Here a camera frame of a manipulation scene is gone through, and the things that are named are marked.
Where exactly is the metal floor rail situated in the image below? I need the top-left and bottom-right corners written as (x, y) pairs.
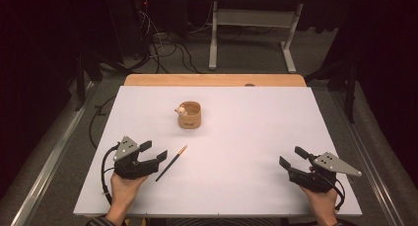
top-left (9, 80), bottom-right (97, 226)
top-left (326, 87), bottom-right (407, 226)

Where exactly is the tangle of floor cables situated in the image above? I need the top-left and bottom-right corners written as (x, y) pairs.
top-left (131, 8), bottom-right (215, 75)

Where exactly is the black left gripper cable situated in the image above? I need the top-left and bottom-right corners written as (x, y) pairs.
top-left (100, 142), bottom-right (121, 206)

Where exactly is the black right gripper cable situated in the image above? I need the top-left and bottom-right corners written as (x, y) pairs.
top-left (323, 173), bottom-right (347, 211)

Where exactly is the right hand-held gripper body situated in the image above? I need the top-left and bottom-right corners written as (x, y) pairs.
top-left (288, 151), bottom-right (363, 193)

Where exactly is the black pen with orange end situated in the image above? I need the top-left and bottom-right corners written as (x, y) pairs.
top-left (155, 144), bottom-right (189, 183)

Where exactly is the black metal stand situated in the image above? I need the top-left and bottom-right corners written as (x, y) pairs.
top-left (73, 49), bottom-right (132, 113)
top-left (304, 52), bottom-right (361, 124)

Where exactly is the tan pen holder with figurine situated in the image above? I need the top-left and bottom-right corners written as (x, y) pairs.
top-left (174, 101), bottom-right (202, 130)

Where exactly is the black floor cable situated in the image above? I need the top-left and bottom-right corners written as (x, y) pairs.
top-left (88, 94), bottom-right (118, 151)

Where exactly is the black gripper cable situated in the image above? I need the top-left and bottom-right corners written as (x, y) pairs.
top-left (323, 173), bottom-right (347, 211)
top-left (100, 142), bottom-right (121, 206)

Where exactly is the white metal desk frame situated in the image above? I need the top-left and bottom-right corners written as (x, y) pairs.
top-left (208, 0), bottom-right (306, 74)

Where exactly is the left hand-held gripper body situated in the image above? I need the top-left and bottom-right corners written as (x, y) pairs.
top-left (112, 135), bottom-right (161, 181)

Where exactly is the person's right hand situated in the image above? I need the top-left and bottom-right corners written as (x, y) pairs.
top-left (300, 187), bottom-right (340, 222)

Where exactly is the person's left hand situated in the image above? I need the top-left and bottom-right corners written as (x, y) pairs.
top-left (105, 171), bottom-right (149, 218)

